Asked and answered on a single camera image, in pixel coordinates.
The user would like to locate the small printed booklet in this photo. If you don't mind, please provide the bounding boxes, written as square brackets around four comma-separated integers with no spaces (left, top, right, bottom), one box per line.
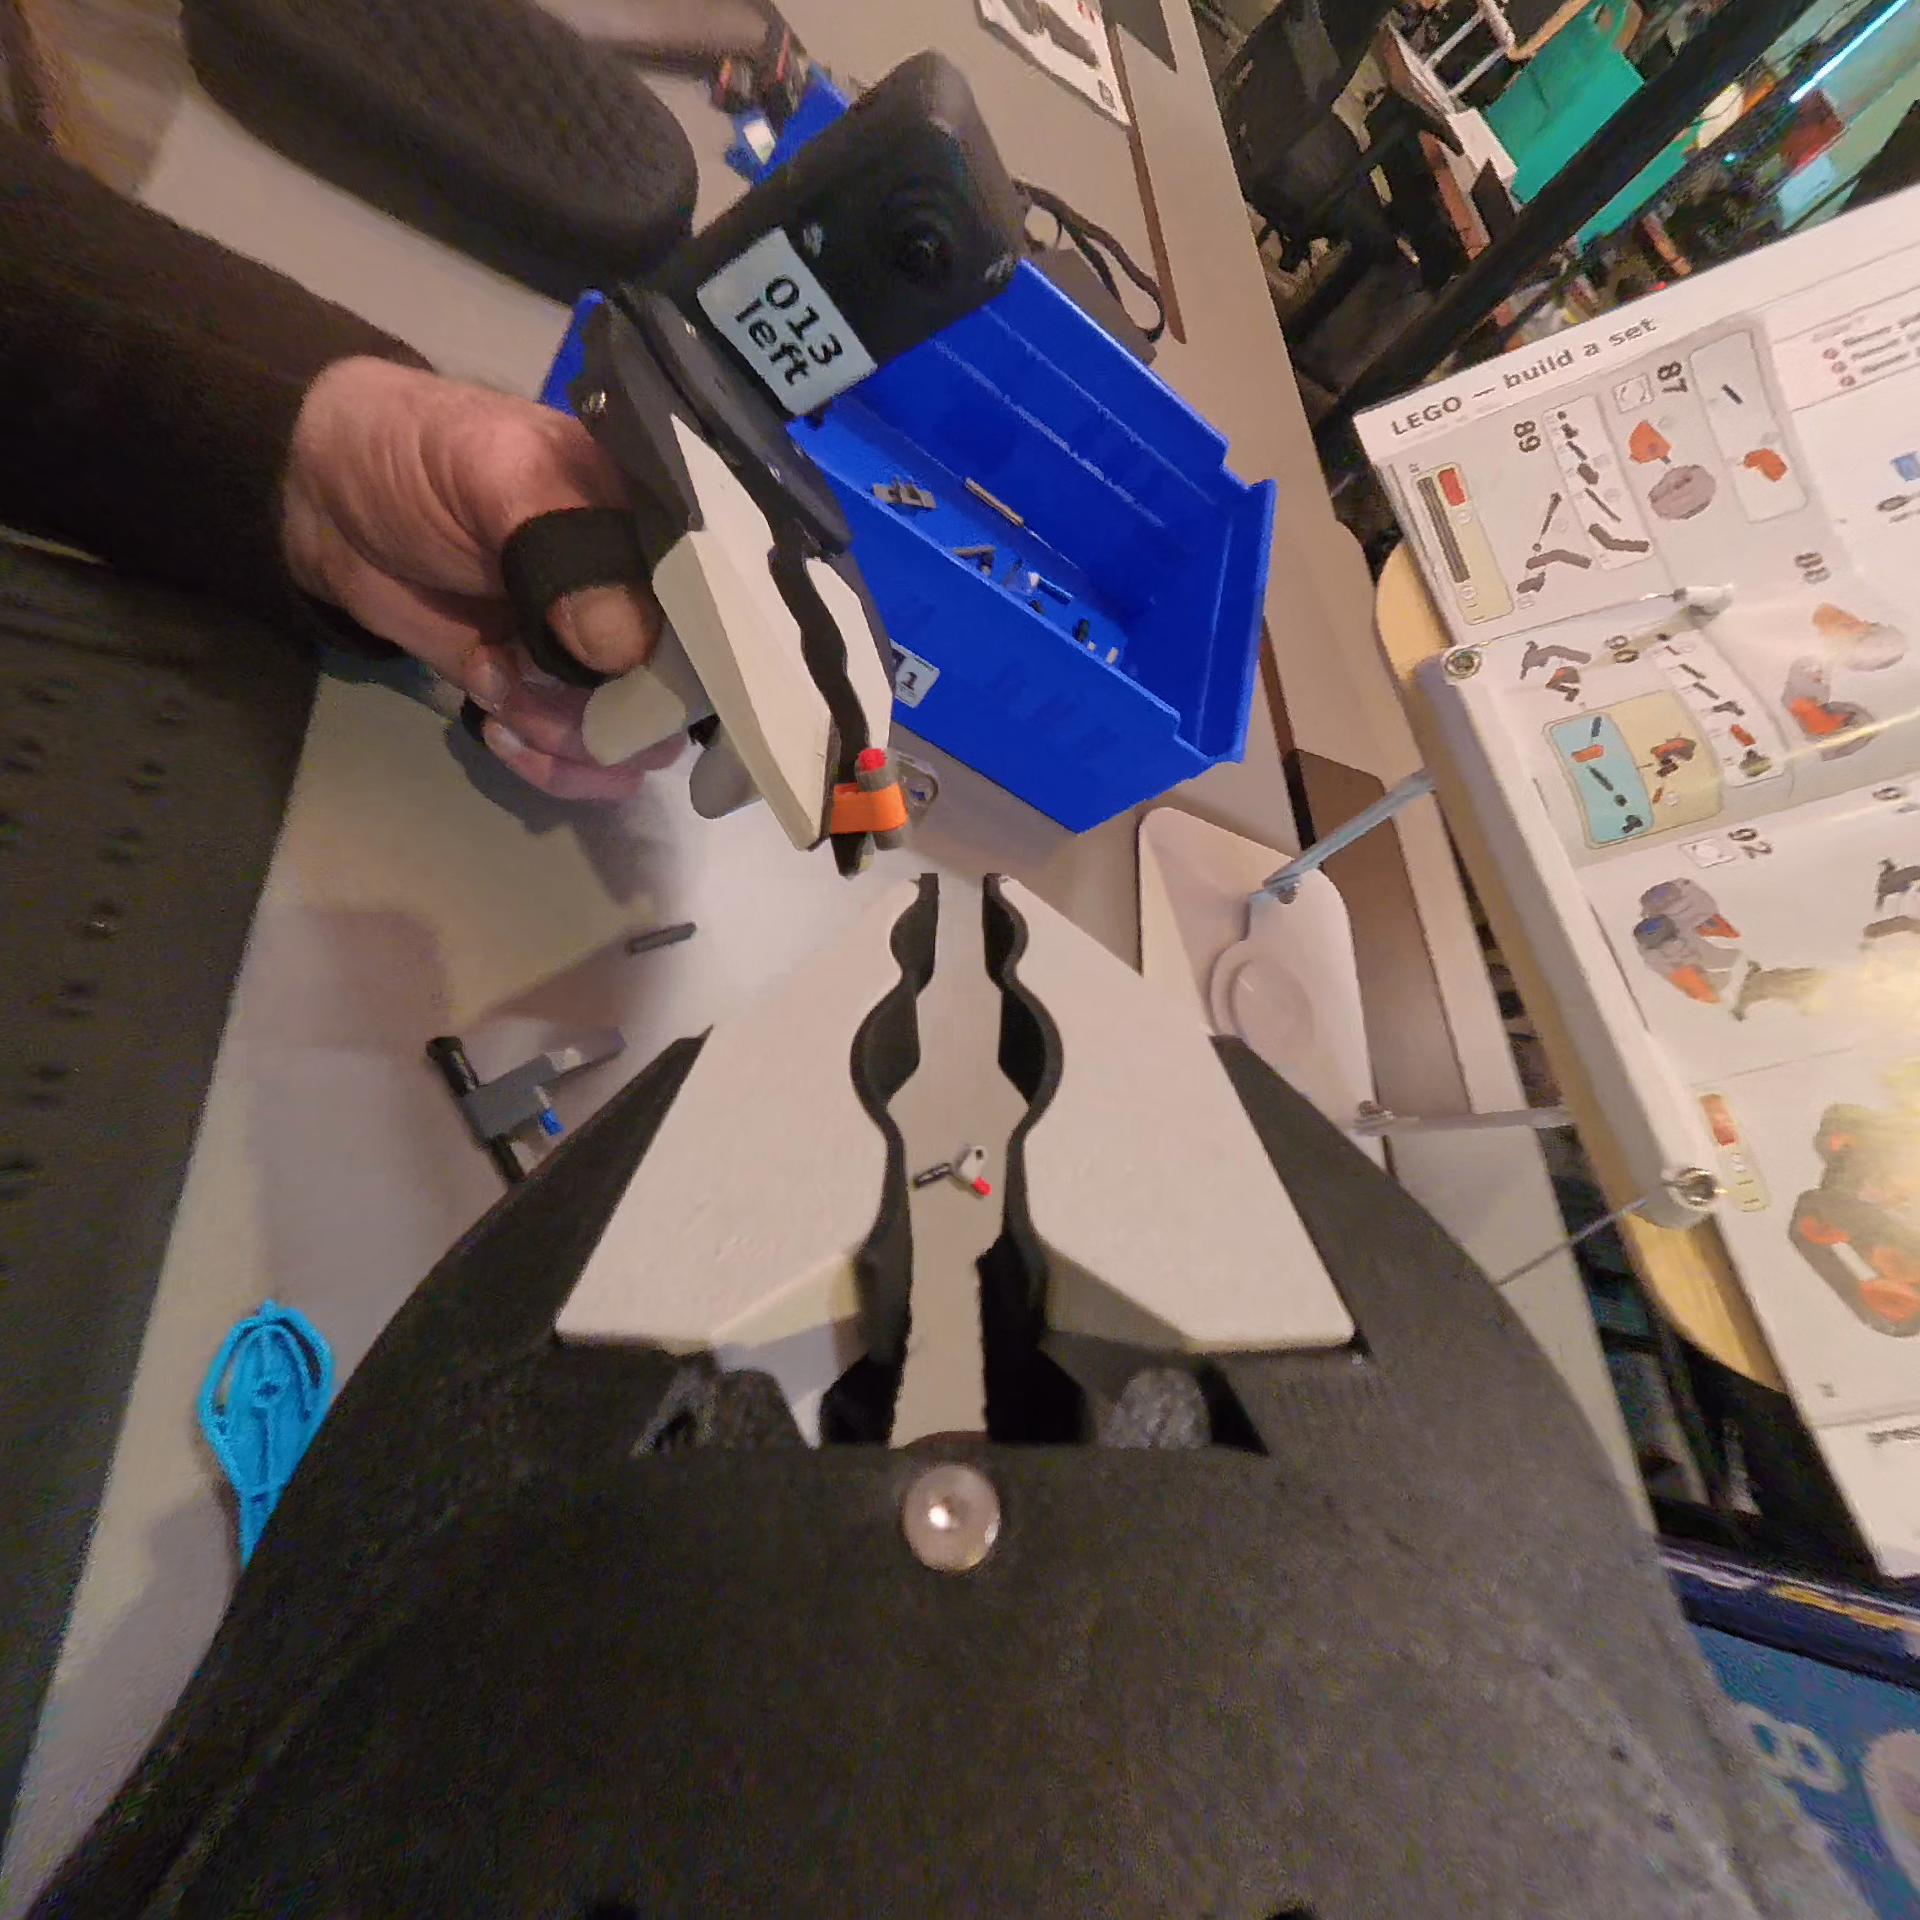
[978,0,1129,126]

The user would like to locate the dark flat strip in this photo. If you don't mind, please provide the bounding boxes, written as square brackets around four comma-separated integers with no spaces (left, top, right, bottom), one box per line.
[1111,76,1187,345]

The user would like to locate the person's left hand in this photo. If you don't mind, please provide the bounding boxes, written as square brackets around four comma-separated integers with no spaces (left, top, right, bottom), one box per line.
[282,352,707,808]

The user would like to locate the black metal post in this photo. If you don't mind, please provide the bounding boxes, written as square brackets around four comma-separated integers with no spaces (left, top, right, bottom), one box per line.
[1305,0,1825,436]

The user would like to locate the person's left forearm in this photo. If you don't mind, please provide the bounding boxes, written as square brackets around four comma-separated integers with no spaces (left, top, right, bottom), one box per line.
[0,128,436,601]

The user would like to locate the scattered small grey parts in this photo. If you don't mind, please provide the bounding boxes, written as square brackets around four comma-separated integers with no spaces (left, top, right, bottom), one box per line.
[874,474,1129,666]

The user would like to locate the white booklet holder board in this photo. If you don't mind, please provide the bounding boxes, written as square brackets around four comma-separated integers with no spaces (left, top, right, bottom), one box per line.
[1418,644,1728,1232]

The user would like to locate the white instruction sheet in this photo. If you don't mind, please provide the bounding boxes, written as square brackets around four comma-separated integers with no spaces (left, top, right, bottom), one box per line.
[1354,187,1920,1577]

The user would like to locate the black perforated board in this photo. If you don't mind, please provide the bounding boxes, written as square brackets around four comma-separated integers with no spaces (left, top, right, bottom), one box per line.
[0,532,324,1788]

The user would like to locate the blue printed cardboard box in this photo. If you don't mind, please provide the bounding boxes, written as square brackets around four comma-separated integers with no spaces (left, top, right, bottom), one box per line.
[1657,1544,1920,1920]

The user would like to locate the blue plastic bin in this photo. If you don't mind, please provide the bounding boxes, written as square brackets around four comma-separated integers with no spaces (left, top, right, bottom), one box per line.
[539,66,1281,836]

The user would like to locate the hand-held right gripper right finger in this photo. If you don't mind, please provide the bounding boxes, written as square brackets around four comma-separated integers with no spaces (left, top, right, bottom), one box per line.
[984,874,1361,1361]

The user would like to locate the translucent blue plastic tool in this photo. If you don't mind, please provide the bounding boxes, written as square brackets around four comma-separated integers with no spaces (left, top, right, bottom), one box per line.
[199,1304,337,1568]

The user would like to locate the dark grey connector piece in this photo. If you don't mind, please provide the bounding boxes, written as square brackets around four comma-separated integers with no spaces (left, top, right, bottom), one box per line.
[832,761,941,883]

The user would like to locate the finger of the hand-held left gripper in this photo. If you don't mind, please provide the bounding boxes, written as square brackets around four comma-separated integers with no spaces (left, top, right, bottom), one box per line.
[772,540,898,883]
[650,412,845,853]

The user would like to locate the black strap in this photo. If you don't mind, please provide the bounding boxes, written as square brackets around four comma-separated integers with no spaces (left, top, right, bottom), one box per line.
[1020,181,1163,339]

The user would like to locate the grey beam black axle assembly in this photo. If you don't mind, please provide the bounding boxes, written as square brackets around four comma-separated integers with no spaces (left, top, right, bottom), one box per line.
[428,1026,629,1187]

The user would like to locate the black office chair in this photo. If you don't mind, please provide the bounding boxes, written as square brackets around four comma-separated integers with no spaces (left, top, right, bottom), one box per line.
[1223,0,1466,301]

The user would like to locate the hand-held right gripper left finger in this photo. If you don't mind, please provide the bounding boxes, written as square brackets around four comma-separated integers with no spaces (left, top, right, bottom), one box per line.
[556,874,945,1442]

